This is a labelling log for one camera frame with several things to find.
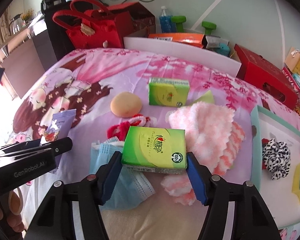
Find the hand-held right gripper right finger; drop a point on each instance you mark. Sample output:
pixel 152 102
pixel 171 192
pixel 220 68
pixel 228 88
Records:
pixel 197 177

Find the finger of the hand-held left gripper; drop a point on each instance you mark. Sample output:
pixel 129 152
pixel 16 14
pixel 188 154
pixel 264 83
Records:
pixel 62 145
pixel 27 153

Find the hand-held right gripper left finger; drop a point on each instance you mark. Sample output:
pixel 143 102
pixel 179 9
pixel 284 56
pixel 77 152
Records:
pixel 111 175

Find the blue face mask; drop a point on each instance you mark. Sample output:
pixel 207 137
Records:
pixel 130 187

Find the purple wipes packet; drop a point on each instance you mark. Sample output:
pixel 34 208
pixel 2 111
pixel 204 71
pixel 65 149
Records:
pixel 61 122

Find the pink white striped cloth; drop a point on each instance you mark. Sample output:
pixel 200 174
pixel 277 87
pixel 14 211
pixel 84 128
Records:
pixel 205 130

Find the red white scrunchie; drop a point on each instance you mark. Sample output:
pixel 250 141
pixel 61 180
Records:
pixel 120 127

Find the green tissue pack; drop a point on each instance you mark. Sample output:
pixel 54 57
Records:
pixel 167 93
pixel 152 147

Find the peach round puff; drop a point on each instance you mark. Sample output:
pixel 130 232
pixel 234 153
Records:
pixel 126 105

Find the light green cloth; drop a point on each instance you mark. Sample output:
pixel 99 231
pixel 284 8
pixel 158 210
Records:
pixel 206 97

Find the zebra print scrunchie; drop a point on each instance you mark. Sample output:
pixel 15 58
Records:
pixel 276 152

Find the teal-edged white tray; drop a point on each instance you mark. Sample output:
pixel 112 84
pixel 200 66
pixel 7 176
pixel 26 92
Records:
pixel 277 130

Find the person's left hand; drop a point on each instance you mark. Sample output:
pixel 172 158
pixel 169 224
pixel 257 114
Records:
pixel 13 223

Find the printed cartoon bedsheet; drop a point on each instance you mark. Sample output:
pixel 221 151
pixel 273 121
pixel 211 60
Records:
pixel 90 80

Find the brown wooden counter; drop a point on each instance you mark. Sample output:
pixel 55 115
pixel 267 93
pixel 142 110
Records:
pixel 22 60

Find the red felt bag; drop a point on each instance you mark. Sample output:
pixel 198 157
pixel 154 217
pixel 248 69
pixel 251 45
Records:
pixel 95 35

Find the black cabinet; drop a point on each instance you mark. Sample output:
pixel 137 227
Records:
pixel 52 30

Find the red gift box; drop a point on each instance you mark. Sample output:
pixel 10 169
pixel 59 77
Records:
pixel 260 65

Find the silver kettle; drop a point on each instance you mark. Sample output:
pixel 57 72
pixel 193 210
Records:
pixel 15 23

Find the teal plastic item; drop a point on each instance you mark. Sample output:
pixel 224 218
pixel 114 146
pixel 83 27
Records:
pixel 225 48

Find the yellow flowers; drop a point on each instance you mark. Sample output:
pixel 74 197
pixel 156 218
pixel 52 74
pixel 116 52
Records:
pixel 27 14

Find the grey black box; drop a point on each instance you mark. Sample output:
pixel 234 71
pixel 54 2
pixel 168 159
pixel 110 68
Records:
pixel 212 41

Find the orange cardboard box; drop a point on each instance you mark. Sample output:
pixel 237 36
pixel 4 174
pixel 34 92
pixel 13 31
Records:
pixel 185 37

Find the dark red cardboard box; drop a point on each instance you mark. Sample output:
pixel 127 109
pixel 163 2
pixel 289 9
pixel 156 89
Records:
pixel 140 17

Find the green dumbbell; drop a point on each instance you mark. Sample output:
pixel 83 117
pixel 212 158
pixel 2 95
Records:
pixel 208 26
pixel 178 21

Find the blue liquid water bottle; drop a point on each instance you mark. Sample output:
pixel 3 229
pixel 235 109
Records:
pixel 166 22

